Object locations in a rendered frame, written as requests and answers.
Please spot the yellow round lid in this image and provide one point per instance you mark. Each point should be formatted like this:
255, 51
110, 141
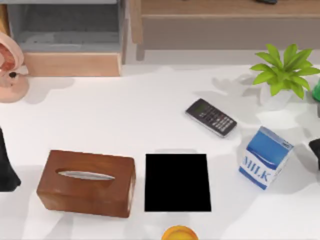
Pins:
179, 233

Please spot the green bottle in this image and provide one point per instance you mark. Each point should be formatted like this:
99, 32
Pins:
317, 91

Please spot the pulled-out wooden drawer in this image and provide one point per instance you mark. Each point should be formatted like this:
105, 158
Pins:
67, 47

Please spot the pink ear model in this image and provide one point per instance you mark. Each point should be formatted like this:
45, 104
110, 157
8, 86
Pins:
10, 72

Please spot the blue and white milk carton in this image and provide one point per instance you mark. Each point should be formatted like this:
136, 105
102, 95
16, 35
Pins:
263, 160

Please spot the green plant in white pot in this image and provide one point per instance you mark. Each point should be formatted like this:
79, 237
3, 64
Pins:
283, 72

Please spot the black right gripper tip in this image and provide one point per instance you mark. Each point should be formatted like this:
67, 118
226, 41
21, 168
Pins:
315, 152

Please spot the black calculator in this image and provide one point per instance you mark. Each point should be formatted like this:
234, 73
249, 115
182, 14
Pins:
212, 118

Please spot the brown wooden tissue box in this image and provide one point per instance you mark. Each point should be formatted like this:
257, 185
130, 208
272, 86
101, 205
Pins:
85, 183

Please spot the wooden shelf unit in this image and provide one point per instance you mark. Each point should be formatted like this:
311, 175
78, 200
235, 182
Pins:
225, 25

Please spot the flat black square mat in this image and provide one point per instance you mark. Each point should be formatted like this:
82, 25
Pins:
177, 183

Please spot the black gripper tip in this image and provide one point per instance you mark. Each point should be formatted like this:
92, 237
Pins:
315, 152
6, 165

